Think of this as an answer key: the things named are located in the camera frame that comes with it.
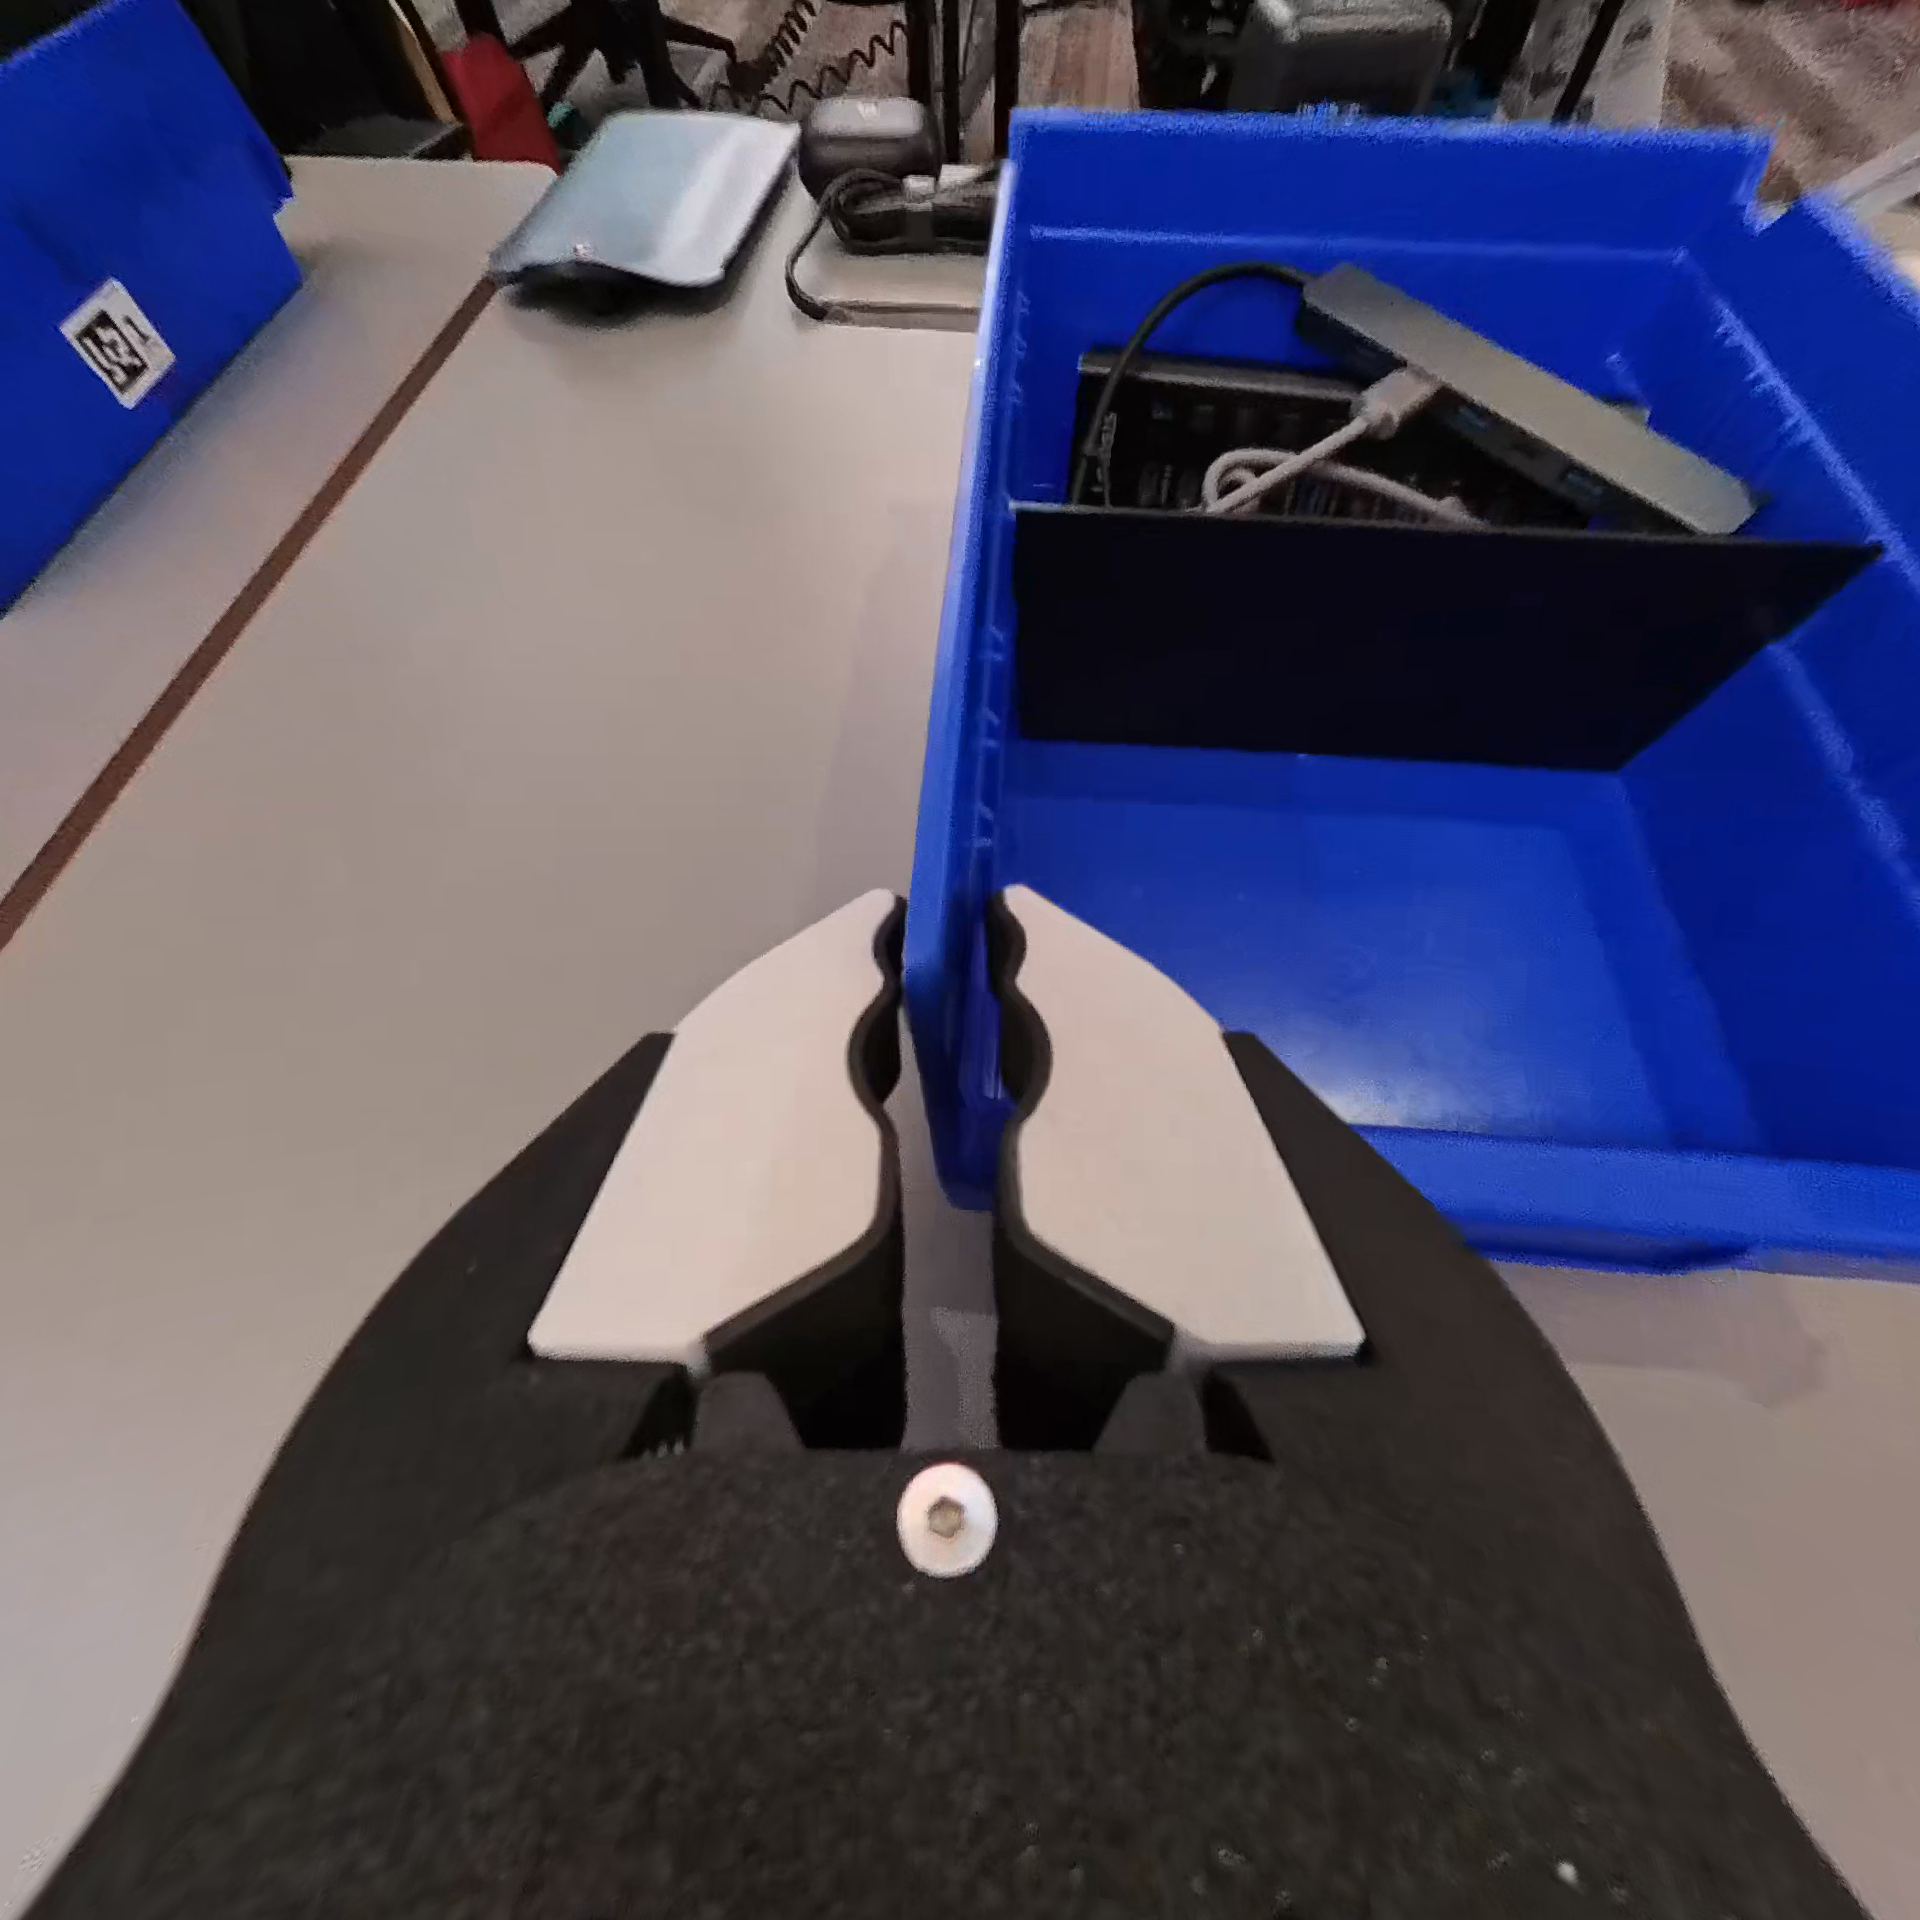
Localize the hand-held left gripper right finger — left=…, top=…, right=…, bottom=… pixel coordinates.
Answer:
left=995, top=886, right=1370, bottom=1420

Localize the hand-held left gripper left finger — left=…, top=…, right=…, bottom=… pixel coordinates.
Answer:
left=530, top=886, right=911, bottom=1411

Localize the black docking station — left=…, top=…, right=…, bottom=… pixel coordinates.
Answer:
left=1069, top=353, right=1652, bottom=526

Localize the black hub cable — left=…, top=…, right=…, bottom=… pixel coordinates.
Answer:
left=1069, top=260, right=1321, bottom=505

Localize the dark grey usb hub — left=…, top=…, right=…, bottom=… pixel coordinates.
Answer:
left=1290, top=270, right=1760, bottom=539

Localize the black divider panel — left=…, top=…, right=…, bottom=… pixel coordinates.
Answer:
left=1012, top=505, right=1882, bottom=775

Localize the grey flat pouch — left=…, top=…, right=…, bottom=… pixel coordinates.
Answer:
left=492, top=107, right=802, bottom=316

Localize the black power strip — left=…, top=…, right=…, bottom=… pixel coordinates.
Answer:
left=835, top=164, right=1007, bottom=254

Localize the dark rounded case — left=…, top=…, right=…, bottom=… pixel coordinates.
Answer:
left=802, top=94, right=944, bottom=198

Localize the blue tagged plastic bin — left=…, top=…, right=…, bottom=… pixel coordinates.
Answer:
left=0, top=0, right=304, bottom=620

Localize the white usb cable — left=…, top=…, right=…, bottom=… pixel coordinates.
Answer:
left=1202, top=377, right=1491, bottom=526

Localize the black power cable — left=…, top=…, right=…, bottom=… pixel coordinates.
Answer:
left=782, top=185, right=988, bottom=326

